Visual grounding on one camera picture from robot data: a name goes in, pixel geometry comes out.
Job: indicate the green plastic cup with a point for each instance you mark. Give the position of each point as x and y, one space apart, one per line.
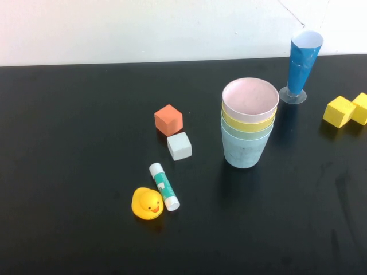
246 135

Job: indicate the yellow plastic cup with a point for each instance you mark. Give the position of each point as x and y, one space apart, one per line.
246 126

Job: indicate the pink plastic cup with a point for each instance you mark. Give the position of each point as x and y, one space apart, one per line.
249 100

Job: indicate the white foam cube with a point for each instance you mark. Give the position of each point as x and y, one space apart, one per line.
179 146

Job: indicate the orange foam cube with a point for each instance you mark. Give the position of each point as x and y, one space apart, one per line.
168 118

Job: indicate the white and teal glue stick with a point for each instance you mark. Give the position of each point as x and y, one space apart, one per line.
164 186

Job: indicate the light blue plastic cup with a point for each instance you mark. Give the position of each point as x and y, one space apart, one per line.
243 151

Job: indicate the yellow rubber duck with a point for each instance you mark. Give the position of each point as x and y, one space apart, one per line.
146 204

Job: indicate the blue paper cone in clear stand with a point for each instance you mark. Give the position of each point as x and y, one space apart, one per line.
301 66

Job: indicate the yellow foam cube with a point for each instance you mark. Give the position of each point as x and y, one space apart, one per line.
339 111
362 110

